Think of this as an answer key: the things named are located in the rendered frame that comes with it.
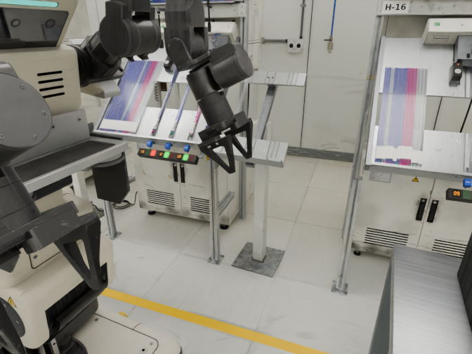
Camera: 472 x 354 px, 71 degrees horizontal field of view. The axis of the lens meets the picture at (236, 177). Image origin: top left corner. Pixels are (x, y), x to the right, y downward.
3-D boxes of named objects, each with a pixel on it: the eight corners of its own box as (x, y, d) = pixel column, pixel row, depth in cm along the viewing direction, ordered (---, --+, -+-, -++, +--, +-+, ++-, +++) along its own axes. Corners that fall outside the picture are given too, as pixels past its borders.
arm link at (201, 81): (193, 71, 68) (178, 75, 63) (219, 56, 64) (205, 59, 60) (207, 102, 69) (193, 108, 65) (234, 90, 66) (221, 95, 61)
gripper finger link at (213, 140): (256, 159, 67) (237, 117, 65) (242, 173, 61) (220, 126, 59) (229, 168, 71) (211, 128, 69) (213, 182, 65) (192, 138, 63)
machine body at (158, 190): (229, 233, 221) (228, 145, 195) (140, 215, 242) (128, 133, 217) (256, 192, 276) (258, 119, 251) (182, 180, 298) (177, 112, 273)
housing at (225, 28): (237, 50, 194) (232, 32, 181) (164, 49, 209) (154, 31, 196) (241, 41, 197) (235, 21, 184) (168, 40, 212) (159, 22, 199)
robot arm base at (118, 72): (102, 46, 79) (59, 48, 69) (120, 24, 74) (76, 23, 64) (123, 77, 80) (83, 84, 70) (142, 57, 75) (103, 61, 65)
